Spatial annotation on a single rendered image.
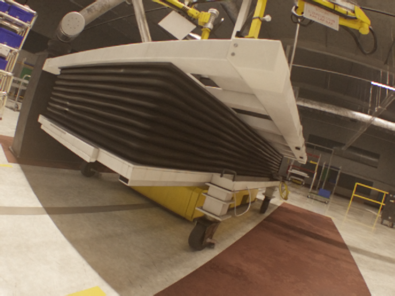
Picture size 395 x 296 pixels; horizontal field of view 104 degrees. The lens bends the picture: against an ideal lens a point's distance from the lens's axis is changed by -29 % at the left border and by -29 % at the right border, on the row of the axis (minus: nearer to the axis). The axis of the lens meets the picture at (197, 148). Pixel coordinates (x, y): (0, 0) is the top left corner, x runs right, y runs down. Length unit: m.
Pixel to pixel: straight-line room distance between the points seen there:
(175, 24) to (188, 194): 1.63
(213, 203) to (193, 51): 0.77
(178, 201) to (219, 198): 0.48
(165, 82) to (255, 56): 0.32
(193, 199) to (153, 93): 0.92
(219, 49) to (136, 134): 0.37
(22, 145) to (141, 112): 1.42
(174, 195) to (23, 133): 1.33
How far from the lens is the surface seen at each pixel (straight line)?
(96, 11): 1.95
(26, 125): 1.95
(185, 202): 1.50
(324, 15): 2.08
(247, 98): 0.99
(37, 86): 1.93
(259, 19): 1.76
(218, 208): 1.13
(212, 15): 2.30
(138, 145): 0.71
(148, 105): 0.72
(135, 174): 0.69
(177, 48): 0.69
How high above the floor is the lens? 0.54
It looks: 1 degrees down
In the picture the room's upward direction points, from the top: 17 degrees clockwise
